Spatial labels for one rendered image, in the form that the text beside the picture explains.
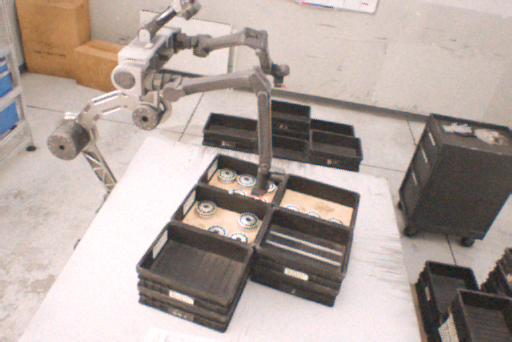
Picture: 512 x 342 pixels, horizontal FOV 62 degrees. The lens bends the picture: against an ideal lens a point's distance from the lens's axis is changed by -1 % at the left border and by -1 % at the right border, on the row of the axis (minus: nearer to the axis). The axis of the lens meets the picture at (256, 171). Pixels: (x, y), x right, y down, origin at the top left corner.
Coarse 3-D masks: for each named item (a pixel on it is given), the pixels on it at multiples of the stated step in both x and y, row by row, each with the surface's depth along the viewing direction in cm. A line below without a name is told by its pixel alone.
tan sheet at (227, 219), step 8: (192, 208) 214; (192, 216) 209; (216, 216) 211; (224, 216) 212; (232, 216) 213; (192, 224) 205; (200, 224) 206; (208, 224) 206; (216, 224) 207; (224, 224) 208; (232, 224) 208; (232, 232) 204; (240, 232) 205; (256, 232) 206
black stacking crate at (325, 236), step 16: (272, 224) 212; (288, 224) 210; (304, 224) 207; (320, 224) 204; (272, 240) 203; (288, 240) 205; (304, 240) 206; (320, 240) 207; (336, 240) 206; (256, 256) 188; (304, 256) 198; (320, 256) 199; (336, 256) 200; (304, 272) 184; (336, 288) 185
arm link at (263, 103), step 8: (264, 96) 175; (264, 104) 177; (264, 112) 183; (264, 120) 186; (264, 128) 189; (264, 136) 191; (264, 144) 194; (264, 152) 197; (272, 152) 203; (264, 160) 199
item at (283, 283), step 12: (252, 264) 192; (252, 276) 198; (264, 276) 194; (276, 276) 190; (288, 276) 188; (276, 288) 195; (288, 288) 193; (300, 288) 191; (312, 288) 187; (324, 288) 185; (312, 300) 192; (324, 300) 191
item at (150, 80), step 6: (144, 66) 179; (150, 66) 184; (144, 72) 177; (150, 72) 180; (156, 72) 183; (144, 78) 179; (150, 78) 179; (156, 78) 180; (144, 84) 180; (150, 84) 180; (156, 84) 180; (144, 90) 182; (150, 90) 184
